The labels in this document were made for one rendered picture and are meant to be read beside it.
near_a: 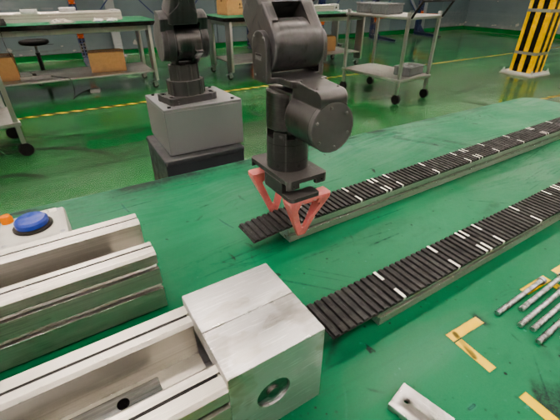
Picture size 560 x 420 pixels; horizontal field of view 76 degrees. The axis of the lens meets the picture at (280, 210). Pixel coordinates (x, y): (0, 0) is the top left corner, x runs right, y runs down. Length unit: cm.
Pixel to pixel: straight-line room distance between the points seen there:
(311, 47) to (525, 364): 42
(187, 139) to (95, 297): 53
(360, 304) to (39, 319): 34
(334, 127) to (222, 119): 52
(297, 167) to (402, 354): 26
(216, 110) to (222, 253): 44
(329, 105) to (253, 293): 21
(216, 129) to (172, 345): 64
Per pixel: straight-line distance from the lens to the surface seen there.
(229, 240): 57
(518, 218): 67
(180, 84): 90
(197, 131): 89
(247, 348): 31
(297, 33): 45
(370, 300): 43
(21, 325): 45
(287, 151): 48
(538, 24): 665
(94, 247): 50
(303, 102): 42
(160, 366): 36
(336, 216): 61
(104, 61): 521
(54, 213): 61
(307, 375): 35
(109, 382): 36
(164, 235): 61
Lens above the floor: 112
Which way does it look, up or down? 32 degrees down
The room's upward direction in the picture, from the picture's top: straight up
